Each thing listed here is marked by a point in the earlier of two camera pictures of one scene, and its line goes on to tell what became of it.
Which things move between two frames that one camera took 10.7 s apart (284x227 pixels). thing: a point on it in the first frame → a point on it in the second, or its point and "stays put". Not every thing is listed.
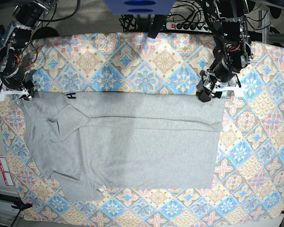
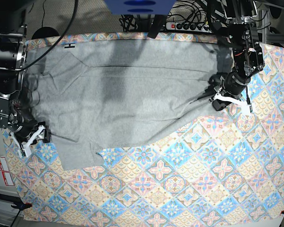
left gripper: (28, 86) → (24, 139)
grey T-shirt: (89, 141) → (89, 94)
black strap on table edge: (158, 22) stays put
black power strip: (189, 27) stays put
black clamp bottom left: (21, 205) stays put
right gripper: (209, 82) → (219, 105)
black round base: (44, 32) stays put
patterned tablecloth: (253, 166) stays put
